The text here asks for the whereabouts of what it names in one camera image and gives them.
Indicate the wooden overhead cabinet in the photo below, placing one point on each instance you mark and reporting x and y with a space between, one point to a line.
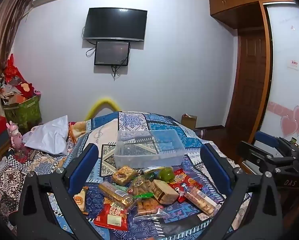
239 0

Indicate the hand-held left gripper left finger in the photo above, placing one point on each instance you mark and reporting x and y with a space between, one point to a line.
85 165

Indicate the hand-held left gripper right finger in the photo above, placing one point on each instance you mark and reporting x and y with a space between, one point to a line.
214 165

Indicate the green storage box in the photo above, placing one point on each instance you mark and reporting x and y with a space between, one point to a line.
27 110

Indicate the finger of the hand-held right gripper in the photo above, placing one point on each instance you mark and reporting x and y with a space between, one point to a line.
254 153
264 138

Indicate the white wardrobe door pink hearts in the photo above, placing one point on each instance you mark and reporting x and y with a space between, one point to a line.
287 37

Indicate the blue patchwork printed blanket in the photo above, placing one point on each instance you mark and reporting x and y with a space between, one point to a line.
159 122

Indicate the long clear biscuit packet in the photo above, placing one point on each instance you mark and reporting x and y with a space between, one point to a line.
114 194

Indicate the beige bread packet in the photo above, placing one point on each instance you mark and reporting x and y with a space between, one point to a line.
163 192

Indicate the striped brown curtain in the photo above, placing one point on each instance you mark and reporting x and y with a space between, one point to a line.
4 42

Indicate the long wafer packet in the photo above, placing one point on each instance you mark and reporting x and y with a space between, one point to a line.
202 201

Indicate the small orange cream snack packet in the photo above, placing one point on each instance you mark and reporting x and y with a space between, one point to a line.
80 200

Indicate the yellow hoop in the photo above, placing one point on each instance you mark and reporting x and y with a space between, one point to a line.
102 102

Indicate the cardboard box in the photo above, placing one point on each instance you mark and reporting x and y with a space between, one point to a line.
189 122

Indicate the clear plastic storage container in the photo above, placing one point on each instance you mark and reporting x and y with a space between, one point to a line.
149 152

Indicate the red packet with white label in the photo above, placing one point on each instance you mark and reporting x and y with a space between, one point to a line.
110 217

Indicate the brown wooden door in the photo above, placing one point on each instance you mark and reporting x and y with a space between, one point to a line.
249 80

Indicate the red cartoon snack packet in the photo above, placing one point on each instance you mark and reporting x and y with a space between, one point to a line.
187 181

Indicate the white sticker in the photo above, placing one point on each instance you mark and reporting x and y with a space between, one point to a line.
293 64

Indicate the small black monitor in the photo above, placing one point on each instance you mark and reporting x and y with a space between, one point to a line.
112 52

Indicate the clear packet with green header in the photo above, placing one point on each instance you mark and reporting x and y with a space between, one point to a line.
147 207

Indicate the caramel nut pastry packet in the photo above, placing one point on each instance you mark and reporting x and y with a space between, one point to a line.
124 175

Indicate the green snack packet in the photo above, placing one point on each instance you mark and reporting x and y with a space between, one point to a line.
167 175

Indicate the small pink plush toy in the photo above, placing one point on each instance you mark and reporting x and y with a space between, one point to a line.
38 92

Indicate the yellow and white snack packet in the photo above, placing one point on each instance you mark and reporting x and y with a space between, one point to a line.
150 170

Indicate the red plush toy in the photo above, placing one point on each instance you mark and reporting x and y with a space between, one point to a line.
14 76

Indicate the wall-mounted black television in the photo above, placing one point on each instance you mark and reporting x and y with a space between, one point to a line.
114 23

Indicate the pale round label snack packet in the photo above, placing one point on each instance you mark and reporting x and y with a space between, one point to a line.
139 182

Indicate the pink toy figure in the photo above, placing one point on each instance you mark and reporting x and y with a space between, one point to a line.
14 136

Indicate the orange floral blanket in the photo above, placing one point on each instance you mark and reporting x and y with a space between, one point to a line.
77 130

